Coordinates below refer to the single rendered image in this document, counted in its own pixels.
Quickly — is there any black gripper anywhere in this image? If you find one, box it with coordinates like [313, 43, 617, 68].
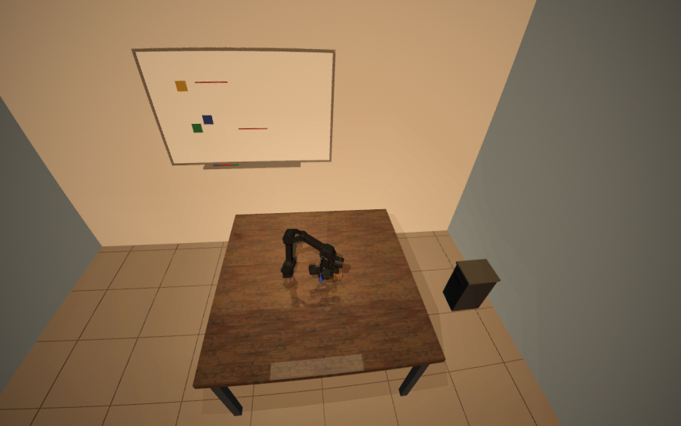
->
[308, 260, 339, 277]

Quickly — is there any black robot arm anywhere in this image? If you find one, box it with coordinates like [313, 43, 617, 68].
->
[281, 229, 344, 280]

